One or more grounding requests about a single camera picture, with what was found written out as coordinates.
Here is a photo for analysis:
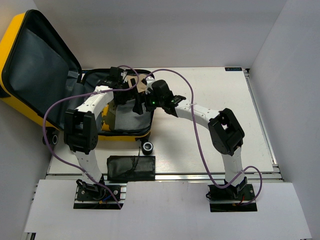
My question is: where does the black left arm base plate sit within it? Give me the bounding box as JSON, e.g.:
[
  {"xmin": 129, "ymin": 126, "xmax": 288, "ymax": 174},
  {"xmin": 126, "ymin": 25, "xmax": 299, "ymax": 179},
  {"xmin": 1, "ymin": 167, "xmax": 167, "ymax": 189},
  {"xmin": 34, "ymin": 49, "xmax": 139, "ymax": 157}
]
[{"xmin": 73, "ymin": 179, "xmax": 127, "ymax": 210}]

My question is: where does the white foreground board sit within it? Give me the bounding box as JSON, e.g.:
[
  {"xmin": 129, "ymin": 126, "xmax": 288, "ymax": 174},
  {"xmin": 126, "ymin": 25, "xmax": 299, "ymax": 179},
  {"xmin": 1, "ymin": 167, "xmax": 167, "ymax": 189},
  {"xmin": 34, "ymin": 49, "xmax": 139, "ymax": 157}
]
[{"xmin": 25, "ymin": 180, "xmax": 311, "ymax": 240}]

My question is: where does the grey cloth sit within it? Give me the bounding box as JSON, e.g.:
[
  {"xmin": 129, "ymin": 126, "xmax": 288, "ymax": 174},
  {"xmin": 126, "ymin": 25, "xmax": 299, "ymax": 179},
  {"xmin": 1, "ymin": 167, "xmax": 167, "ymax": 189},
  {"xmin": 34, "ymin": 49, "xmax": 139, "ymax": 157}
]
[{"xmin": 114, "ymin": 99, "xmax": 151, "ymax": 132}]

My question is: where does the yellow hard-shell suitcase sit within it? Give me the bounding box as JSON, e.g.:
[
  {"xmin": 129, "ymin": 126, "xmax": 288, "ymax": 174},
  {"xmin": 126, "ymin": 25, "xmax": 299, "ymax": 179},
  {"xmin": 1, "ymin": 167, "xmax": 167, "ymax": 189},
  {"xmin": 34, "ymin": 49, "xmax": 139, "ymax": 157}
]
[{"xmin": 0, "ymin": 9, "xmax": 154, "ymax": 155}]

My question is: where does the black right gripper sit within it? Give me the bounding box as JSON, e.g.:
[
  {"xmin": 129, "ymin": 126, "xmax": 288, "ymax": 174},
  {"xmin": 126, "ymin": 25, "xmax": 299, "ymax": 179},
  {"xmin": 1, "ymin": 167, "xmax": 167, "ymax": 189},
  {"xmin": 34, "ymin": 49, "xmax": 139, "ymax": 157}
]
[{"xmin": 134, "ymin": 89, "xmax": 165, "ymax": 115}]

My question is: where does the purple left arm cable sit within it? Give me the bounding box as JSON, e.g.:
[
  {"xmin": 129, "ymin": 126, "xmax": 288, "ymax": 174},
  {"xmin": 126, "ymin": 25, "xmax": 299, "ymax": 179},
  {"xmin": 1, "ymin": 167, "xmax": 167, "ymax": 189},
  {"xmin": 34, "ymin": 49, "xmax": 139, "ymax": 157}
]
[{"xmin": 42, "ymin": 65, "xmax": 140, "ymax": 210}]

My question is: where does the black box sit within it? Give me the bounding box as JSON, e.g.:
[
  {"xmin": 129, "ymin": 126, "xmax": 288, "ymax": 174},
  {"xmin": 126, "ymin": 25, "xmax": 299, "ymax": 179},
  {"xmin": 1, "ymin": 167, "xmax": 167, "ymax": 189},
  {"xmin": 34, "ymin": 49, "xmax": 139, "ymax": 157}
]
[{"xmin": 107, "ymin": 155, "xmax": 156, "ymax": 183}]

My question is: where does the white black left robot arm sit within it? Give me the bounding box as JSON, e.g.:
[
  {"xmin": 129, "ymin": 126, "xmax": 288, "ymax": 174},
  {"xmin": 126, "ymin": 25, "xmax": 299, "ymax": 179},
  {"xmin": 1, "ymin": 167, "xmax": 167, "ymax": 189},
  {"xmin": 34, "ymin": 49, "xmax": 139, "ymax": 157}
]
[{"xmin": 64, "ymin": 67, "xmax": 140, "ymax": 200}]

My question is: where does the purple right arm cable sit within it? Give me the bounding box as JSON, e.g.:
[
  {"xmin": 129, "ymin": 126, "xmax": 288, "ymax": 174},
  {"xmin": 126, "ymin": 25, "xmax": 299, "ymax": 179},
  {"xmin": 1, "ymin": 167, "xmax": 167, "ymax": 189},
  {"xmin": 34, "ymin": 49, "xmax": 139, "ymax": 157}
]
[{"xmin": 146, "ymin": 68, "xmax": 263, "ymax": 206}]

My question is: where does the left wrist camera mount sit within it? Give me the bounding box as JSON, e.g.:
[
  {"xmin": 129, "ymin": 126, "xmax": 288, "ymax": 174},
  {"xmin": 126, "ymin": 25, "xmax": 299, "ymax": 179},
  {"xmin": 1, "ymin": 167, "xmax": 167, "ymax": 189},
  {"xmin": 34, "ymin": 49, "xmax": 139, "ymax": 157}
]
[{"xmin": 121, "ymin": 71, "xmax": 128, "ymax": 83}]

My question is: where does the camouflage yellow green garment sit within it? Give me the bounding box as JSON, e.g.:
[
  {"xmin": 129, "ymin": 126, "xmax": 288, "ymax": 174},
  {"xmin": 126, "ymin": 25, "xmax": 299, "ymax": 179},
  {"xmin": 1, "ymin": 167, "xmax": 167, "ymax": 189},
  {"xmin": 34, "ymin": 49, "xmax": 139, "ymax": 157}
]
[{"xmin": 101, "ymin": 102, "xmax": 117, "ymax": 132}]

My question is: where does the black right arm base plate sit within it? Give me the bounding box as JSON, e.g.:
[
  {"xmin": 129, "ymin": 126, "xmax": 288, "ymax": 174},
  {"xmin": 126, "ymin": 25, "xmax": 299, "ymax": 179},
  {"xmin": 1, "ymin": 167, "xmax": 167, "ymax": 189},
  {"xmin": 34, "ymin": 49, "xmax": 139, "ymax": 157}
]
[{"xmin": 205, "ymin": 184, "xmax": 258, "ymax": 213}]

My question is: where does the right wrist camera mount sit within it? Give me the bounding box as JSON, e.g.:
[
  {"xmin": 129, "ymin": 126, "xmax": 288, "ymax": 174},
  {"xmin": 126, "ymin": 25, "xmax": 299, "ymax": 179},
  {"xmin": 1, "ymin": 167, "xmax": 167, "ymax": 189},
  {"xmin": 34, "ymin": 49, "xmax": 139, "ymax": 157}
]
[{"xmin": 145, "ymin": 76, "xmax": 156, "ymax": 95}]

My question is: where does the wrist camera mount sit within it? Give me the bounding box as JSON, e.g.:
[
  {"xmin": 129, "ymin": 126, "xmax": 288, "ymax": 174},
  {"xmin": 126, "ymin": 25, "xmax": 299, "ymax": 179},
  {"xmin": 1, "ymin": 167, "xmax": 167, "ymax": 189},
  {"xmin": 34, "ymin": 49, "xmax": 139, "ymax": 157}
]
[
  {"xmin": 145, "ymin": 76, "xmax": 156, "ymax": 95},
  {"xmin": 121, "ymin": 71, "xmax": 128, "ymax": 83}
]

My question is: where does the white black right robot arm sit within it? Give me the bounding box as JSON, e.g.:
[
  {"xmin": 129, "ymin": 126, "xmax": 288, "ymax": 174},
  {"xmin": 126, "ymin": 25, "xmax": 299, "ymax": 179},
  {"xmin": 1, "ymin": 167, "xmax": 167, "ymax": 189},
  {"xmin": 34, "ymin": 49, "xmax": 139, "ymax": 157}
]
[{"xmin": 140, "ymin": 77, "xmax": 247, "ymax": 200}]

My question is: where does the beige garment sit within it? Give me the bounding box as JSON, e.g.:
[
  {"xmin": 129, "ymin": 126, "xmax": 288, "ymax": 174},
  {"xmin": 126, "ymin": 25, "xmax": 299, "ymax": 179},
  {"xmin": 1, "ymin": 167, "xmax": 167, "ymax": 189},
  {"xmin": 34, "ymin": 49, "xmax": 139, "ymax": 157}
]
[{"xmin": 124, "ymin": 74, "xmax": 147, "ymax": 93}]

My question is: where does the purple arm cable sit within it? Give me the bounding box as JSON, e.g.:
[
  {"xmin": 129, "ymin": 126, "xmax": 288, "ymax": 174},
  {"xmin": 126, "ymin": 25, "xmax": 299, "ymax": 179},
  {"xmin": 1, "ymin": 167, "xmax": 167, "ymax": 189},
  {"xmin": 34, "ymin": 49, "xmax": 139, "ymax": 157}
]
[
  {"xmin": 42, "ymin": 65, "xmax": 140, "ymax": 210},
  {"xmin": 146, "ymin": 68, "xmax": 263, "ymax": 206}
]

